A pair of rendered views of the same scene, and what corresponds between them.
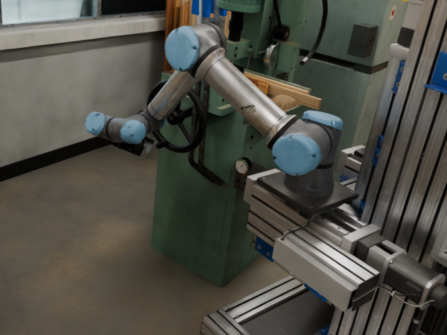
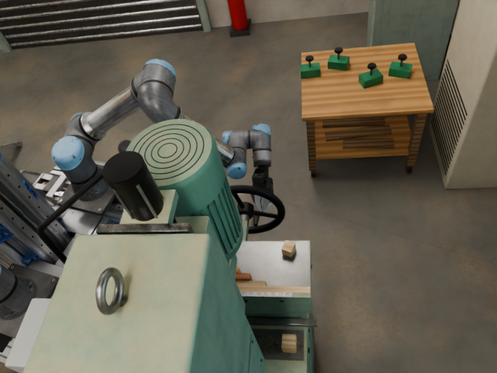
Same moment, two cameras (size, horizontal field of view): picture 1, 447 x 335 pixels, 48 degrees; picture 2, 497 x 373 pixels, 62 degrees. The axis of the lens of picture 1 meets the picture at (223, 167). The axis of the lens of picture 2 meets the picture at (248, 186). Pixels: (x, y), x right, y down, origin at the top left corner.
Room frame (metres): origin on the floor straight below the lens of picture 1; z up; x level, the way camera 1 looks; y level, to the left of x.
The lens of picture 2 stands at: (2.67, 0.00, 2.02)
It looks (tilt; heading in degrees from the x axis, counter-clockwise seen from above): 51 degrees down; 164
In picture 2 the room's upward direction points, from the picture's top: 14 degrees counter-clockwise
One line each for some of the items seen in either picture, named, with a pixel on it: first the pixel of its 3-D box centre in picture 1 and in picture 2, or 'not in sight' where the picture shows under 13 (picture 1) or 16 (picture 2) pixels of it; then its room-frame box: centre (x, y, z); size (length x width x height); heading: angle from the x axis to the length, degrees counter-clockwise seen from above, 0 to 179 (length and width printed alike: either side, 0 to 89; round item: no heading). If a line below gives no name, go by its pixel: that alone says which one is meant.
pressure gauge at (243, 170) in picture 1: (243, 167); not in sight; (1.80, -0.08, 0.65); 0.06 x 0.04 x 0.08; 58
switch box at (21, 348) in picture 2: not in sight; (63, 347); (2.31, -0.26, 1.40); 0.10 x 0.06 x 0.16; 148
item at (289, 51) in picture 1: (286, 56); not in sight; (2.19, -0.20, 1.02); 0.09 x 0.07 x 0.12; 58
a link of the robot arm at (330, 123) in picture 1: (318, 135); (73, 158); (1.37, -0.26, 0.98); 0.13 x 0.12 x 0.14; 154
